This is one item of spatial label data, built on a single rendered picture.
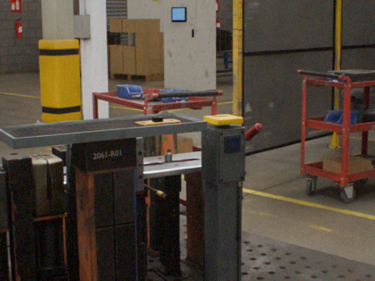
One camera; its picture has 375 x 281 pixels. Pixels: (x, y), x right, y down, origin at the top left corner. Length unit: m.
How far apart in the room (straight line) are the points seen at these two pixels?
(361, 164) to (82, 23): 2.43
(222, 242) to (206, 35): 10.49
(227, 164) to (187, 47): 10.43
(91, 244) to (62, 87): 7.42
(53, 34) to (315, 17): 3.46
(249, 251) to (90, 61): 3.73
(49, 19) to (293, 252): 7.06
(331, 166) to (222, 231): 3.81
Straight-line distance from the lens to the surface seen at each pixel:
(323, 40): 6.95
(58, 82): 8.61
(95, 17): 5.49
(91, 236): 1.25
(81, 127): 1.26
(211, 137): 1.35
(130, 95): 4.09
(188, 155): 1.78
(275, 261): 1.89
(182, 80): 11.88
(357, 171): 5.18
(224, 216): 1.38
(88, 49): 5.51
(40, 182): 1.38
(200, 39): 11.68
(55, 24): 8.64
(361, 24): 7.62
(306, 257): 1.93
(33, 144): 1.15
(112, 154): 1.23
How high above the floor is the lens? 1.36
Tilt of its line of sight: 10 degrees down
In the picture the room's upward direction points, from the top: straight up
